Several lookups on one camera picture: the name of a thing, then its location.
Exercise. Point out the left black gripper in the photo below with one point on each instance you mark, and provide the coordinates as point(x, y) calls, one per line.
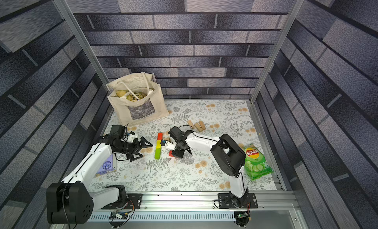
point(138, 147)

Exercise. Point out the right circuit board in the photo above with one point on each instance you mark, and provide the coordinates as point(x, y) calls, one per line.
point(241, 218)

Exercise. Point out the purple white small box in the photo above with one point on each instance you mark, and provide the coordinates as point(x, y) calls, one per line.
point(110, 165)

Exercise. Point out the aluminium front rail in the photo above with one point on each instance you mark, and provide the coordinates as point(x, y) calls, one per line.
point(187, 201)

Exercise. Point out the aluminium frame post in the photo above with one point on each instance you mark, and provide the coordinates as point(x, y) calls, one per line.
point(276, 48)
point(79, 34)

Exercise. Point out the left aluminium frame post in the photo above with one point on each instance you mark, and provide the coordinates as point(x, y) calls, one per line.
point(79, 34)

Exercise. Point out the green wooden block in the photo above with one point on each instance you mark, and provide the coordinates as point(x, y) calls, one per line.
point(157, 153)

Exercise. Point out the green chips bag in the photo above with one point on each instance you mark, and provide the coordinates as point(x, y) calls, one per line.
point(256, 165)

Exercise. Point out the circuit board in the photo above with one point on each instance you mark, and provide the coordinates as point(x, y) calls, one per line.
point(118, 216)
point(241, 218)

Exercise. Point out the rightmost natural wooden block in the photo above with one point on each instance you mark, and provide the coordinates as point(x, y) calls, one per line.
point(202, 125)

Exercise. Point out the natural block beside red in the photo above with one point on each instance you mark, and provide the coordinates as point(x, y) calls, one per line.
point(191, 124)

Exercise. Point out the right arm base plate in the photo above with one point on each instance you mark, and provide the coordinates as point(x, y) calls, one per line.
point(228, 201)

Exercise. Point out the yellow items inside bag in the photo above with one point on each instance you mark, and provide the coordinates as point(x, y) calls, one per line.
point(131, 96)

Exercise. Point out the right aluminium frame post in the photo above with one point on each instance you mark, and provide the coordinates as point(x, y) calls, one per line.
point(276, 48)

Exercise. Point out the beige canvas tote bag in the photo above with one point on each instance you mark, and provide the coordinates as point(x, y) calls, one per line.
point(148, 109)

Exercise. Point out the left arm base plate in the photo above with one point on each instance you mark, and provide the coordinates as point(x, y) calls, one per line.
point(125, 202)

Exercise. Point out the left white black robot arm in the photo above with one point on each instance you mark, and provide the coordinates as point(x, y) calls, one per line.
point(70, 202)

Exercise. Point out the natural block numbered 49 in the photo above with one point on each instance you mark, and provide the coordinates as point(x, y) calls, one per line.
point(198, 127)

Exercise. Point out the left circuit board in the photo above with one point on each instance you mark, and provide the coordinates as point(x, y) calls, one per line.
point(118, 216)

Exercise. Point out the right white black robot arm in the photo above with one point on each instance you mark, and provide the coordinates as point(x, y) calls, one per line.
point(226, 152)

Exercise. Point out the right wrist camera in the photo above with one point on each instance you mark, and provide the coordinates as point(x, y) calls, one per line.
point(168, 145)

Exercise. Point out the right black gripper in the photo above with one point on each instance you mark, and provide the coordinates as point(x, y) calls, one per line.
point(176, 149)

